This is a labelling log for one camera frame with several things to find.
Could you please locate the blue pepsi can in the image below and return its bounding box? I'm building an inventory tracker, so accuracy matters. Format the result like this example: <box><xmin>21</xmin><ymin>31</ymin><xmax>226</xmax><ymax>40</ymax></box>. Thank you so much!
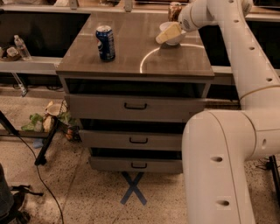
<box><xmin>95</xmin><ymin>25</ymin><xmax>116</xmax><ymax>61</ymax></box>

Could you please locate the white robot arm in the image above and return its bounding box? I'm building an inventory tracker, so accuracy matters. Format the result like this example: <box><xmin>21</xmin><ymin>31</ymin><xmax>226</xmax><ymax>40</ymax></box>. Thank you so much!
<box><xmin>178</xmin><ymin>0</ymin><xmax>280</xmax><ymax>224</ymax></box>

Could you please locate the green bag pile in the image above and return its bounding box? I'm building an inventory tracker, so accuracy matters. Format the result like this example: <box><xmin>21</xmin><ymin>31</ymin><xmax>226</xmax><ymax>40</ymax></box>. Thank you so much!
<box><xmin>21</xmin><ymin>100</ymin><xmax>80</xmax><ymax>141</ymax></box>

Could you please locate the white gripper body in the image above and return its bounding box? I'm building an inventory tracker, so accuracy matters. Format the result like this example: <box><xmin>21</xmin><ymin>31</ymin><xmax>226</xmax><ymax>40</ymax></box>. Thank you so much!
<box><xmin>178</xmin><ymin>2</ymin><xmax>210</xmax><ymax>32</ymax></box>

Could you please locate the grey drawer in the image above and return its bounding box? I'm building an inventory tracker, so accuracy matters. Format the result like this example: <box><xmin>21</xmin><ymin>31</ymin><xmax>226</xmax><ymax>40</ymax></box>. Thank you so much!
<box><xmin>65</xmin><ymin>94</ymin><xmax>206</xmax><ymax>123</ymax></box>
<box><xmin>80</xmin><ymin>130</ymin><xmax>182</xmax><ymax>151</ymax></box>
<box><xmin>88</xmin><ymin>157</ymin><xmax>183</xmax><ymax>173</ymax></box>

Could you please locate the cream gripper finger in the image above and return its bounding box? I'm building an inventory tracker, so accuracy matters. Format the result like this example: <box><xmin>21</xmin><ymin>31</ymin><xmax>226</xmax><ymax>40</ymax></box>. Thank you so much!
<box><xmin>156</xmin><ymin>22</ymin><xmax>182</xmax><ymax>44</ymax></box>

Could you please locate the clear plastic water bottle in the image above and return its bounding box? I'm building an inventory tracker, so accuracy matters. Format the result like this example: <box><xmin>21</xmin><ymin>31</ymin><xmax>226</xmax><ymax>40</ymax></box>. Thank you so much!
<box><xmin>14</xmin><ymin>35</ymin><xmax>32</xmax><ymax>60</ymax></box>

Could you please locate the brown snack jar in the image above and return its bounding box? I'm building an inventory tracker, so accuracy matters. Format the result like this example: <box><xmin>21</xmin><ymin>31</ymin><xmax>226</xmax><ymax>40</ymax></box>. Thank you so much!
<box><xmin>168</xmin><ymin>2</ymin><xmax>182</xmax><ymax>22</ymax></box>

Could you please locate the white bowl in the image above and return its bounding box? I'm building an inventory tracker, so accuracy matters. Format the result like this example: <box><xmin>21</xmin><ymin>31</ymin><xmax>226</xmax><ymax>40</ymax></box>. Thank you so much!
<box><xmin>159</xmin><ymin>22</ymin><xmax>186</xmax><ymax>46</ymax></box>

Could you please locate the top grey drawer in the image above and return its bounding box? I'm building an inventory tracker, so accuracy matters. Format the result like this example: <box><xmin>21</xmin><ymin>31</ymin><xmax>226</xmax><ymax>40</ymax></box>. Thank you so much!
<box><xmin>65</xmin><ymin>94</ymin><xmax>206</xmax><ymax>123</ymax></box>

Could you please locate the grey drawer cabinet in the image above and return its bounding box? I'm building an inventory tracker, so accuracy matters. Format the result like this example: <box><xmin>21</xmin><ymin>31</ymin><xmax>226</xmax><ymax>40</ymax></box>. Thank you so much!
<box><xmin>57</xmin><ymin>12</ymin><xmax>214</xmax><ymax>162</ymax></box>

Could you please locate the middle grey drawer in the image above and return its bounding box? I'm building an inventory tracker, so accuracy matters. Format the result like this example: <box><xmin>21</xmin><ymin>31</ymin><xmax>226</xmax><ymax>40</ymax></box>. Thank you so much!
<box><xmin>80</xmin><ymin>130</ymin><xmax>182</xmax><ymax>151</ymax></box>

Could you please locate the brown bowl on shelf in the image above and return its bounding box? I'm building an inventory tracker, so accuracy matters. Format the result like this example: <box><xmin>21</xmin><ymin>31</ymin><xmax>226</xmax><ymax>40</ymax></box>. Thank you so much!
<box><xmin>0</xmin><ymin>46</ymin><xmax>20</xmax><ymax>62</ymax></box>

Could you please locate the blue tape cross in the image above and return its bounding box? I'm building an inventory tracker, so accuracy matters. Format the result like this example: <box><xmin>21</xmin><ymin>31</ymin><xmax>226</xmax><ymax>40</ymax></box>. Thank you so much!
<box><xmin>121</xmin><ymin>171</ymin><xmax>147</xmax><ymax>206</ymax></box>

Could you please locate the black stand leg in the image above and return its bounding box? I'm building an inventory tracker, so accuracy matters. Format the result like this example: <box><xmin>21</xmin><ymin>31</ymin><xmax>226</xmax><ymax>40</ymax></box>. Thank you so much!
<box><xmin>34</xmin><ymin>117</ymin><xmax>60</xmax><ymax>166</ymax></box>

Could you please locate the bottom grey drawer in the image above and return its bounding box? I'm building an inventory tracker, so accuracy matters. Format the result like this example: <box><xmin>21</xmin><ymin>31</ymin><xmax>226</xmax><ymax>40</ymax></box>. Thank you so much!
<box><xmin>88</xmin><ymin>157</ymin><xmax>183</xmax><ymax>173</ymax></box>

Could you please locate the black stand at right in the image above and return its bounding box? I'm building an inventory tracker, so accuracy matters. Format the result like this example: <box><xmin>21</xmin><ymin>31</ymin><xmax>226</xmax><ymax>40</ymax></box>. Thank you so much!
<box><xmin>257</xmin><ymin>155</ymin><xmax>280</xmax><ymax>206</ymax></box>

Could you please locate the black floor cable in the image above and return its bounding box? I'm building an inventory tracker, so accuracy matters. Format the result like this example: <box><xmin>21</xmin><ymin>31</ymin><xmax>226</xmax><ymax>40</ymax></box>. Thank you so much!
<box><xmin>16</xmin><ymin>134</ymin><xmax>65</xmax><ymax>224</ymax></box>

